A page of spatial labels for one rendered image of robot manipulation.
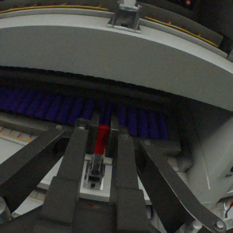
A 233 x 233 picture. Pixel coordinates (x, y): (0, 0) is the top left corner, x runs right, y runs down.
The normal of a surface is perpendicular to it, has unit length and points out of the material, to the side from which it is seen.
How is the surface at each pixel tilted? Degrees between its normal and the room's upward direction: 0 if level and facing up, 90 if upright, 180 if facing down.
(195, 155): 90
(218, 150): 90
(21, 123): 21
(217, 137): 90
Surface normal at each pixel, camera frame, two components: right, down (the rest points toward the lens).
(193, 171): -0.98, -0.18
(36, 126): 0.18, -0.67
